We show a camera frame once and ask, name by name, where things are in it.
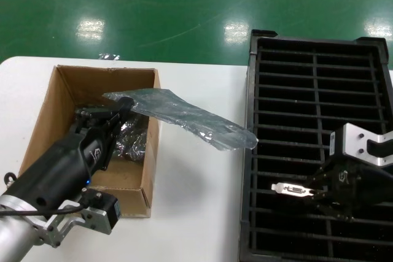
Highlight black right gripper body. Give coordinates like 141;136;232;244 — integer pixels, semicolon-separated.
321;154;393;210

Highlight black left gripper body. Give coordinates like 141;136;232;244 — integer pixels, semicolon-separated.
6;128;113;214

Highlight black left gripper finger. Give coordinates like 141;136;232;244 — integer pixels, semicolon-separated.
101;114;124;171
74;97;135;134

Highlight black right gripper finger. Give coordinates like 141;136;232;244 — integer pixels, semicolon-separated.
308;190;357;223
305;163;332;191

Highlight translucent grey antistatic bag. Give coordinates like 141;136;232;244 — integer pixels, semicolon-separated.
103;87;258;152

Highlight bagged graphics card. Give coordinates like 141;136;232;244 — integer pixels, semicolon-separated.
114;116;150;162

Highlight brown cardboard box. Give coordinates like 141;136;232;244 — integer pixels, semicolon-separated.
18;64;161;218

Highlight black slotted plastic container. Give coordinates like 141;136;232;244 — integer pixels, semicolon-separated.
238;29;393;262

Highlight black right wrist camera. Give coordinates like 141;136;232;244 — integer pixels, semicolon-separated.
329;129;346;158

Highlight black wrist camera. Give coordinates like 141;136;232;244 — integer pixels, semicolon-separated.
84;190;121;232
329;129;346;158

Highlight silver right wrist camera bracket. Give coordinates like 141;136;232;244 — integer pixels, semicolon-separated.
342;123;393;168

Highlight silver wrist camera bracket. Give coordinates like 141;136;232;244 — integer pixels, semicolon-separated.
41;200;113;249
342;123;393;168

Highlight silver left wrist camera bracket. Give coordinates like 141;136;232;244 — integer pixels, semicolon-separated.
41;200;113;249

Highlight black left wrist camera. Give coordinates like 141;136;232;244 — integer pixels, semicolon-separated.
84;190;121;232

